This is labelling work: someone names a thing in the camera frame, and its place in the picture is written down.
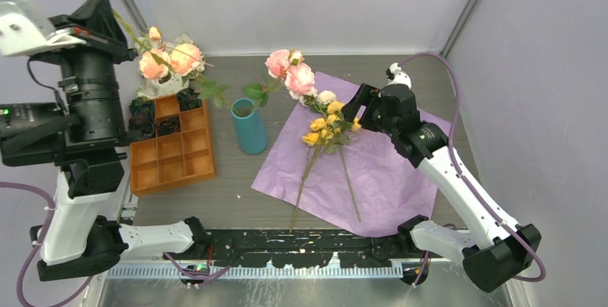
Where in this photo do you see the purple cable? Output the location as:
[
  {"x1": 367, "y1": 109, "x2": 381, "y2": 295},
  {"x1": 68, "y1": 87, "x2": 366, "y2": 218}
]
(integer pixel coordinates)
[
  {"x1": 399, "y1": 52, "x2": 547, "y2": 283},
  {"x1": 0, "y1": 181, "x2": 93, "y2": 307}
]

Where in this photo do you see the dark rolled fabric top-right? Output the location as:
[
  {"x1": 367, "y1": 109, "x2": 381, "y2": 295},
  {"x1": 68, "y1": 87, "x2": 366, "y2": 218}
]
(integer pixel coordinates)
[{"x1": 176, "y1": 88, "x2": 202, "y2": 112}]

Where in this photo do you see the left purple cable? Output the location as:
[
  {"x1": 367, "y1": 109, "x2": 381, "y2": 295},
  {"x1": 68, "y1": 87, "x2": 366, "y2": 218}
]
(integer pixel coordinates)
[{"x1": 0, "y1": 181, "x2": 93, "y2": 307}]

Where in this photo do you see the pink rose flower stem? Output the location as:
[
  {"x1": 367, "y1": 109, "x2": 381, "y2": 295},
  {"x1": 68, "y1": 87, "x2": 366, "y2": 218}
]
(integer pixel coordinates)
[{"x1": 243, "y1": 49, "x2": 318, "y2": 108}]

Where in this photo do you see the dark rolled fabric center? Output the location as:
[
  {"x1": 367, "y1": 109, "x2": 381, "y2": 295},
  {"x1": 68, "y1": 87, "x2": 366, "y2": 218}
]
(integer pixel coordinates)
[{"x1": 157, "y1": 117, "x2": 181, "y2": 137}]

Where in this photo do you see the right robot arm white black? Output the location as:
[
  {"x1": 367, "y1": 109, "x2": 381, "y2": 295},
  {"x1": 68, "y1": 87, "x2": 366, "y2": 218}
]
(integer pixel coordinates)
[{"x1": 341, "y1": 84, "x2": 541, "y2": 293}]

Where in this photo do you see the white yellow flower stem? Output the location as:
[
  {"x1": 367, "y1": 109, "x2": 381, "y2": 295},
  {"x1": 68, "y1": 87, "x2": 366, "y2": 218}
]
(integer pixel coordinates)
[{"x1": 299, "y1": 88, "x2": 363, "y2": 224}]

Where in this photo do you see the pink paper flower bouquet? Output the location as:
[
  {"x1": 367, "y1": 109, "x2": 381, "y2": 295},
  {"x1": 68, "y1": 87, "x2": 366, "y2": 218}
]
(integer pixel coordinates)
[{"x1": 250, "y1": 70, "x2": 452, "y2": 238}]

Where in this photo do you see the peach rose flower stem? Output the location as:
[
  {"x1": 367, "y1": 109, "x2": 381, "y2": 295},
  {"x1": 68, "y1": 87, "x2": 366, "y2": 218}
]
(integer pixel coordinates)
[{"x1": 135, "y1": 27, "x2": 234, "y2": 110}]

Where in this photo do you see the dark rolled fabric top-left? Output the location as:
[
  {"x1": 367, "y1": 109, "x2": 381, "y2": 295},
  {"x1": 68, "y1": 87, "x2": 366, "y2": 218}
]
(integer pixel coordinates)
[{"x1": 128, "y1": 97, "x2": 155, "y2": 116}]

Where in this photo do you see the cream printed cloth bag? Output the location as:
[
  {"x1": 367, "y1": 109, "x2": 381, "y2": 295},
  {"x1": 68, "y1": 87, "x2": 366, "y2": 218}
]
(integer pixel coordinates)
[{"x1": 136, "y1": 33, "x2": 206, "y2": 100}]

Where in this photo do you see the aluminium rail frame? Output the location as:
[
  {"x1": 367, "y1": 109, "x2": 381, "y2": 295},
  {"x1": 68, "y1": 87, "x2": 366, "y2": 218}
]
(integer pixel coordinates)
[{"x1": 106, "y1": 256, "x2": 404, "y2": 283}]

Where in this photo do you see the orange compartment tray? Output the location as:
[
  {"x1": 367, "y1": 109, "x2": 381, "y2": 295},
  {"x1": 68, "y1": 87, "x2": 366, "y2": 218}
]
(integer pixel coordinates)
[{"x1": 130, "y1": 95, "x2": 217, "y2": 197}]

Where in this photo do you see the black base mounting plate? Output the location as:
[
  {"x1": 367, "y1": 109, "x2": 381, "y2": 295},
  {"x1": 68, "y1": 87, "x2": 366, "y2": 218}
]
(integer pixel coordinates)
[{"x1": 161, "y1": 226, "x2": 445, "y2": 270}]

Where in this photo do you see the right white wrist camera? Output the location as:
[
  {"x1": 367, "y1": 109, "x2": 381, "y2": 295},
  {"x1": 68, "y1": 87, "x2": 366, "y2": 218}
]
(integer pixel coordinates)
[{"x1": 386, "y1": 62, "x2": 412, "y2": 89}]

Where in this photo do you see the dark rolled fabric middle-left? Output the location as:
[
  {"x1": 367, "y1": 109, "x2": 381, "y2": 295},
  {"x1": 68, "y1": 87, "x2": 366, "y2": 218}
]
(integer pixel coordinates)
[{"x1": 128, "y1": 113, "x2": 156, "y2": 141}]

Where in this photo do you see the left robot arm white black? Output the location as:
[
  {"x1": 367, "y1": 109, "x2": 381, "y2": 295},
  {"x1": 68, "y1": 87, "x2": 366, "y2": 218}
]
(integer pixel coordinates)
[{"x1": 1, "y1": 0, "x2": 209, "y2": 282}]

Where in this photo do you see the teal cylindrical vase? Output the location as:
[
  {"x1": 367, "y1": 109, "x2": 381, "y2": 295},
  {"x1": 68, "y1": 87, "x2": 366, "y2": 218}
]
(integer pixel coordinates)
[{"x1": 231, "y1": 98, "x2": 269, "y2": 155}]

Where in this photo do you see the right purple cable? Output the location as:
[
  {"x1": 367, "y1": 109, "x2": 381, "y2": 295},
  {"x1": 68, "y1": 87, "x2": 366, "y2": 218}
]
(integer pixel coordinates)
[{"x1": 399, "y1": 52, "x2": 547, "y2": 283}]

